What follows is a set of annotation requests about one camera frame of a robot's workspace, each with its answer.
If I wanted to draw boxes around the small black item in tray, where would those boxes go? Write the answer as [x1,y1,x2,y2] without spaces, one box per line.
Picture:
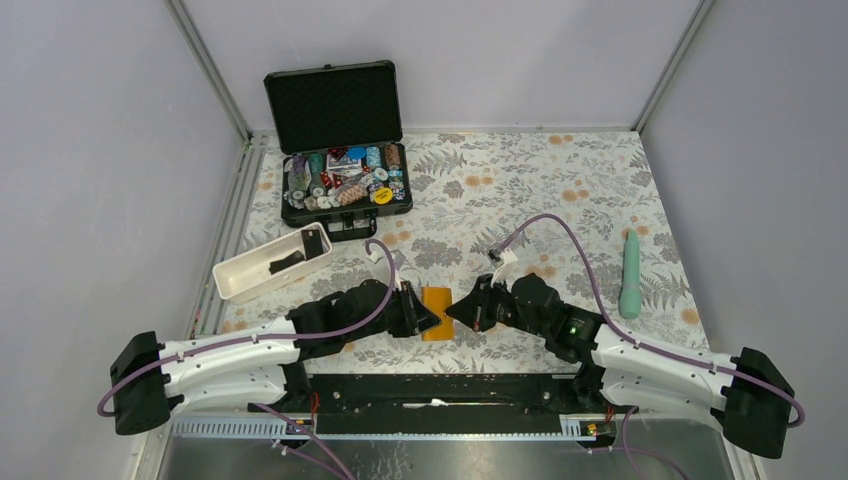
[268,250,305,275]

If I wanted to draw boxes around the orange leather card holder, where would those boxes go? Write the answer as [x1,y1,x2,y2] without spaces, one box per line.
[421,286,455,342]

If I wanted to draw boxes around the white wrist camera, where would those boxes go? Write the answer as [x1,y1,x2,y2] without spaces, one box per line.
[488,248,518,286]
[391,249,408,288]

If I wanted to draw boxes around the grey slotted cable duct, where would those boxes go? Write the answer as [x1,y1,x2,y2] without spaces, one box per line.
[170,415,596,442]

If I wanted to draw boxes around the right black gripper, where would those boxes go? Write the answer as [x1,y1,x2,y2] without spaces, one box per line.
[445,274,548,339]

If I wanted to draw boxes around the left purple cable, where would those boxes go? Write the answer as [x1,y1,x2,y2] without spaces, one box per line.
[96,239,397,419]

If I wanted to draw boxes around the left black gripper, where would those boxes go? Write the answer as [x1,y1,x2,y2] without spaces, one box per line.
[347,281,441,343]

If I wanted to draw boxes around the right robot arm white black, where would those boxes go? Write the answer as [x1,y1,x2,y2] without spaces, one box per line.
[446,274,794,459]

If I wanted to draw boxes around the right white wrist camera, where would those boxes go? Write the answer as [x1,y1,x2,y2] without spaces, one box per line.
[488,248,518,286]

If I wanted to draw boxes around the yellow round chip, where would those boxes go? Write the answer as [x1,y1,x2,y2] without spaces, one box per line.
[371,187,394,205]

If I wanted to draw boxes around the black VIP card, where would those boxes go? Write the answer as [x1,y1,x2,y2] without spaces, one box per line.
[300,228,324,261]

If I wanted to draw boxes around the mint green wand massager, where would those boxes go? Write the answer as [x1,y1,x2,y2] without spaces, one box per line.
[618,230,642,319]

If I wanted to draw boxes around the purple cable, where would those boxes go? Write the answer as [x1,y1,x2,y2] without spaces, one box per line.
[96,239,397,419]
[487,213,807,429]

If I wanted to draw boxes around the black poker chip case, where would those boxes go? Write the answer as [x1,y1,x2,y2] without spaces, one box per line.
[263,60,413,242]

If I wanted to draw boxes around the white rectangular plastic tray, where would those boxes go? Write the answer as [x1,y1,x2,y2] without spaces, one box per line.
[212,222,334,304]

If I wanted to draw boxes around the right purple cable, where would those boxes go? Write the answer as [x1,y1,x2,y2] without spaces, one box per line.
[487,213,807,429]

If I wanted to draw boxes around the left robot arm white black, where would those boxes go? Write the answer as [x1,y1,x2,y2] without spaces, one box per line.
[98,280,441,436]

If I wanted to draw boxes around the blue round chip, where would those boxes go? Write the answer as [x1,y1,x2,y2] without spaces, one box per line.
[346,147,367,161]

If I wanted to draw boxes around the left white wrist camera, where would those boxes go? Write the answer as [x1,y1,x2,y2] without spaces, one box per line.
[391,249,408,288]

